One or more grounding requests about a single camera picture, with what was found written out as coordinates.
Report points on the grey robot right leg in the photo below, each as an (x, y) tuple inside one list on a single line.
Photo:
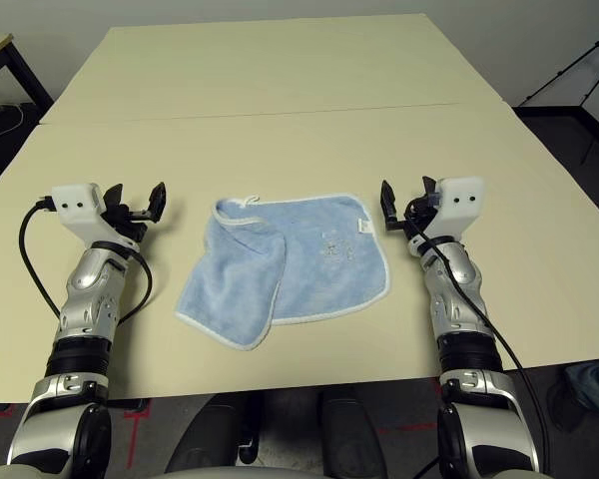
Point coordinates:
[(354, 434)]

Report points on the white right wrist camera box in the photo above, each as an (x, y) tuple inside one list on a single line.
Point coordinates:
[(461, 204)]

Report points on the grey robot leg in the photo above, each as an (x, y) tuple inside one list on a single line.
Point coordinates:
[(354, 434), (204, 429)]

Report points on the grey robot left leg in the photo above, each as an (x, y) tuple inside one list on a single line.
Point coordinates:
[(204, 429)]

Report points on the black-framed side table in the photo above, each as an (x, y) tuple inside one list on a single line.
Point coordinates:
[(22, 65)]

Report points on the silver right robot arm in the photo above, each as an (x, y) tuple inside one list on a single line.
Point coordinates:
[(454, 279)]

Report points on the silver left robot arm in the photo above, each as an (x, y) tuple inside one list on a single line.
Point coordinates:
[(87, 294)]

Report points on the beige robot torso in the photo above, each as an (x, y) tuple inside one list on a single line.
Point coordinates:
[(249, 473)]

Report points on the person's sneaker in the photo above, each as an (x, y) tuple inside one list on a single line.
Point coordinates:
[(566, 406)]

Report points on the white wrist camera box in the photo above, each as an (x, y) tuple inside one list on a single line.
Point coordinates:
[(77, 204), (461, 204)]

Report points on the light blue terry towel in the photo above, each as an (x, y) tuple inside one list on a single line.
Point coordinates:
[(329, 269)]

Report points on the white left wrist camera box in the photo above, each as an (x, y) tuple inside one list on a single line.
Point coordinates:
[(77, 204)]

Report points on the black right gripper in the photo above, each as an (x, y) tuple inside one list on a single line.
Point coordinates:
[(419, 217)]

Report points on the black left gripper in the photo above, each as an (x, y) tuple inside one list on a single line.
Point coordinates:
[(130, 224)]

